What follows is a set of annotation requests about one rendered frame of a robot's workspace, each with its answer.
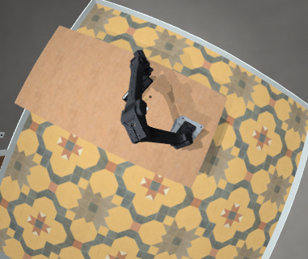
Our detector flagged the black rack of three labelled bins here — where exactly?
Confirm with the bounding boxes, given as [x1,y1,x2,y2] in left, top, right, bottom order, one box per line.
[122,77,153,102]

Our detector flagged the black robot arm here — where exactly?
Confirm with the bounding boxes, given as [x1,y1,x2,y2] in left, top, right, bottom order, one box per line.
[120,50,196,150]

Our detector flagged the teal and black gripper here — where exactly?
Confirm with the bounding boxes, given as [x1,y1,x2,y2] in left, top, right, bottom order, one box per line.
[143,67,154,81]

